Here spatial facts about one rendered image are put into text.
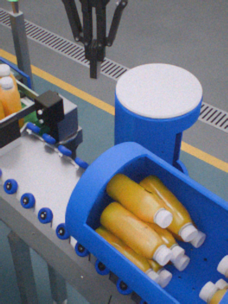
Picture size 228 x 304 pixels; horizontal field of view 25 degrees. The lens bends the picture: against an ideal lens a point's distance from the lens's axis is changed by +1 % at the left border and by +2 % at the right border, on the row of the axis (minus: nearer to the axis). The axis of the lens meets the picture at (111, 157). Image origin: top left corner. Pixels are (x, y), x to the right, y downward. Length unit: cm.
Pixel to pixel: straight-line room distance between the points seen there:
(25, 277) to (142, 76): 84
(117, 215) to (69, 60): 253
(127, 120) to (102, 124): 147
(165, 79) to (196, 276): 70
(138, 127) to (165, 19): 250
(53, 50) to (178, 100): 218
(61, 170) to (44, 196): 11
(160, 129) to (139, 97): 12
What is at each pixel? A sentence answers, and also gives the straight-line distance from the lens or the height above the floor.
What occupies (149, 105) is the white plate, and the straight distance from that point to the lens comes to 164.
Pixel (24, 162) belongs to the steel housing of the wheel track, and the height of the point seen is 93.
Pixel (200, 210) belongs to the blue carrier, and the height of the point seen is 107.
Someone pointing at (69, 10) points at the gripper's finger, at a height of 159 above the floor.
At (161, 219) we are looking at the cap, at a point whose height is 115.
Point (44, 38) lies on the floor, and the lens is 388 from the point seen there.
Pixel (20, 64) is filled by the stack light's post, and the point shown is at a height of 89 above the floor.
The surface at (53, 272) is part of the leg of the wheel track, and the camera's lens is 215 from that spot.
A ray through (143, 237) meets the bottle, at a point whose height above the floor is 113.
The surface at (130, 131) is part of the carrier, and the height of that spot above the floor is 95.
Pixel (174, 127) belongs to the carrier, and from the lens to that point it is 164.
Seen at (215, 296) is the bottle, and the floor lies 112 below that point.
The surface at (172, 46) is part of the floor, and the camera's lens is 380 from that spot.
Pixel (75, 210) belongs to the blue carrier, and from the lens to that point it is 119.
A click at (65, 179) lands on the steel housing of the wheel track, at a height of 93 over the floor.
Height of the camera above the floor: 208
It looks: 45 degrees down
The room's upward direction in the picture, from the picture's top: straight up
